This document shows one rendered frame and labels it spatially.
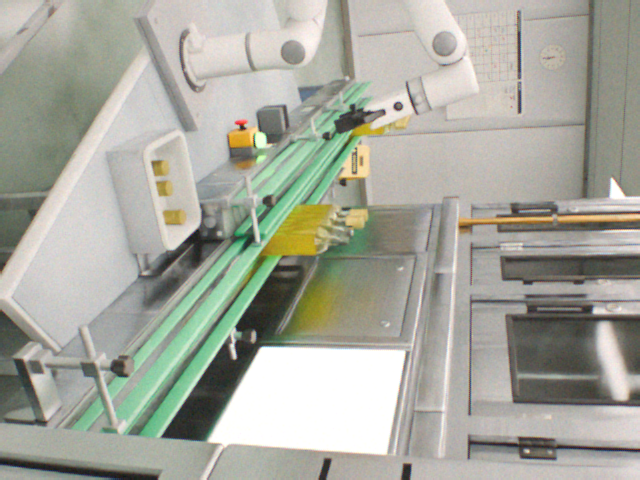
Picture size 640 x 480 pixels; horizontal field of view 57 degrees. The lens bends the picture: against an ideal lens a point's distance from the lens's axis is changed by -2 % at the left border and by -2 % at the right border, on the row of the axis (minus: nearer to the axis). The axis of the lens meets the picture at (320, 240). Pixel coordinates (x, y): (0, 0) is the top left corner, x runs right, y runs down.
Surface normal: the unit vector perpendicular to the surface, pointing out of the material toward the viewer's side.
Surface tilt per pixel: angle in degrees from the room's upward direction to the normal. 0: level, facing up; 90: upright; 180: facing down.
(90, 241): 0
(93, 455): 90
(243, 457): 90
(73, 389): 90
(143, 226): 90
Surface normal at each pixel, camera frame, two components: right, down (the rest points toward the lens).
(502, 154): -0.23, 0.40
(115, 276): 0.97, -0.02
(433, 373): -0.12, -0.92
